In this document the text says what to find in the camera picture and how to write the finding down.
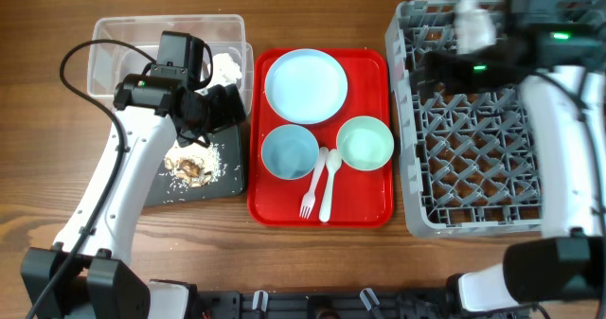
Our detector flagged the food scraps and rice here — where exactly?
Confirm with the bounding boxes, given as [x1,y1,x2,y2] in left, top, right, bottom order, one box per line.
[164,142,224,188]

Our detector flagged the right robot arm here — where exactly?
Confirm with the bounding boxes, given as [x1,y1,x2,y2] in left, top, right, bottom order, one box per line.
[424,0,605,316]

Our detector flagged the mint green bowl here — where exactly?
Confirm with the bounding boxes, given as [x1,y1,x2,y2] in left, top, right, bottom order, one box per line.
[336,115,395,171]

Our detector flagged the white plastic fork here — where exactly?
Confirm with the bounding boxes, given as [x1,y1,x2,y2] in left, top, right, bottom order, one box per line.
[299,147,329,219]

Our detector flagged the black plastic tray bin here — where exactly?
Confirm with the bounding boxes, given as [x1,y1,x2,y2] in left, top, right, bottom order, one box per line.
[144,126,246,207]

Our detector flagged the grey dishwasher rack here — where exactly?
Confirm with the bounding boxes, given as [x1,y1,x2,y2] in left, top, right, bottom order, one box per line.
[385,0,543,238]

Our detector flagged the white plastic spoon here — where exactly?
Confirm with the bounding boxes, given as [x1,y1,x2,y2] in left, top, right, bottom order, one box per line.
[319,149,343,222]

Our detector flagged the light blue bowl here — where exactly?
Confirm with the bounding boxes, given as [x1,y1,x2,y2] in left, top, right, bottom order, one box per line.
[261,124,319,180]

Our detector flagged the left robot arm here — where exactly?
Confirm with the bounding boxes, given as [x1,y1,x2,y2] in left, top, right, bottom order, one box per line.
[21,31,246,318]

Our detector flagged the white tissue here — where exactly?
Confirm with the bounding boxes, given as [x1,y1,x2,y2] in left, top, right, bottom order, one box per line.
[207,53,242,88]

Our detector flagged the clear plastic waste bin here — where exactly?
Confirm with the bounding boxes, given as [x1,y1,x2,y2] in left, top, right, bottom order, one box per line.
[87,14,254,113]

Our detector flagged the light blue plate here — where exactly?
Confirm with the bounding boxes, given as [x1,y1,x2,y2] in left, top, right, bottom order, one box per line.
[264,49,348,125]

